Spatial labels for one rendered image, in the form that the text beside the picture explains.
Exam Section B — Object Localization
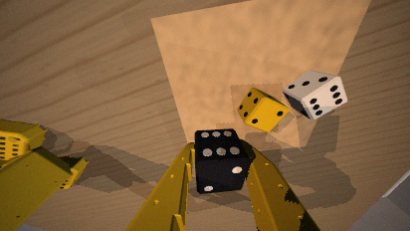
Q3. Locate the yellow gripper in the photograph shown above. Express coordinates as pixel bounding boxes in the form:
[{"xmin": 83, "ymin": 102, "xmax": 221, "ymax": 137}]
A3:
[{"xmin": 124, "ymin": 139, "xmax": 321, "ymax": 231}]

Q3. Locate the yellow die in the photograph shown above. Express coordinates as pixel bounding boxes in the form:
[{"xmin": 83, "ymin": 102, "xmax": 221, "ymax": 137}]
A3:
[{"xmin": 238, "ymin": 88, "xmax": 290, "ymax": 132}]

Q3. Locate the tan mat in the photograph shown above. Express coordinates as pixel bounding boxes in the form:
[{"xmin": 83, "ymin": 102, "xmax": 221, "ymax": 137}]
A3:
[{"xmin": 150, "ymin": 0, "xmax": 371, "ymax": 151}]

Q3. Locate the white die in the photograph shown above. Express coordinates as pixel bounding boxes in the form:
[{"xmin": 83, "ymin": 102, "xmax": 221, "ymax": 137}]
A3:
[{"xmin": 282, "ymin": 70, "xmax": 347, "ymax": 120}]

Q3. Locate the black die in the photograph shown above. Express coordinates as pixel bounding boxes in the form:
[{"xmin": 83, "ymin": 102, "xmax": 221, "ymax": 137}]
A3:
[{"xmin": 195, "ymin": 128, "xmax": 250, "ymax": 194}]

